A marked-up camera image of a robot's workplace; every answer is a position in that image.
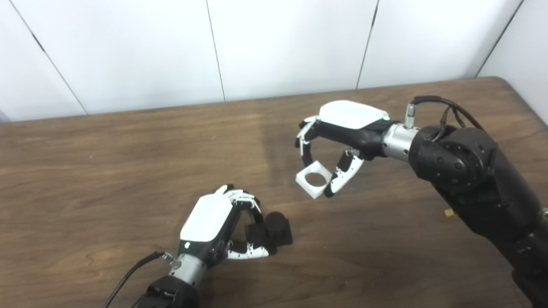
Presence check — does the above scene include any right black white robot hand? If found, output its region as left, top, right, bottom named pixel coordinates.
left=295, top=100, right=392, bottom=198

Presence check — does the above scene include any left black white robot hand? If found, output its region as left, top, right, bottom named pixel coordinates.
left=178, top=184, right=277, bottom=268

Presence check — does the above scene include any black peg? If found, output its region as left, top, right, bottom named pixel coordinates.
left=244, top=211, right=294, bottom=253

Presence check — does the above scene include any white square piece with hole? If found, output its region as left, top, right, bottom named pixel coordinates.
left=295, top=161, right=332, bottom=199

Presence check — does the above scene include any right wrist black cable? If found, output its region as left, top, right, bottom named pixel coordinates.
left=405, top=95, right=485, bottom=131

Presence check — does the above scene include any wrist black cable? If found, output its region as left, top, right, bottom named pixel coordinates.
left=405, top=95, right=485, bottom=131
left=103, top=251, right=173, bottom=308

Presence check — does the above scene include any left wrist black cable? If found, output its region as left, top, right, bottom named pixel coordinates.
left=103, top=251, right=173, bottom=308

